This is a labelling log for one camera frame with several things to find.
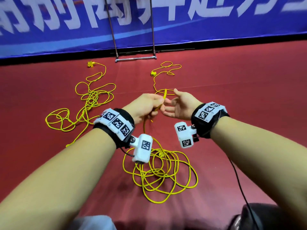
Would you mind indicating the person's right hand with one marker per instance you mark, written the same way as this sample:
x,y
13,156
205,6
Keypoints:
x,y
184,105

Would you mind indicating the person's left hand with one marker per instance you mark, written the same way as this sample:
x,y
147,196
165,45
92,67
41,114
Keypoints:
x,y
144,106

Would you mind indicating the metal rack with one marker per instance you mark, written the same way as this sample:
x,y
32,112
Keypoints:
x,y
136,58

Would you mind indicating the person's right forearm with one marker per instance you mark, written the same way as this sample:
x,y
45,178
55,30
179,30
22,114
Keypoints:
x,y
264,160

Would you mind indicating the person's left forearm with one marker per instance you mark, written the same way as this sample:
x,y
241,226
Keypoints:
x,y
52,184

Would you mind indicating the black marker wristband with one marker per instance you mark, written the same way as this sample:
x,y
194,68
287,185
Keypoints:
x,y
208,117
115,126

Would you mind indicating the blue banner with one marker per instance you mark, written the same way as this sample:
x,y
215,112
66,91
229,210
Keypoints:
x,y
230,16

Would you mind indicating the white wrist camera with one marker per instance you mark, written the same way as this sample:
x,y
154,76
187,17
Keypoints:
x,y
184,134
142,147

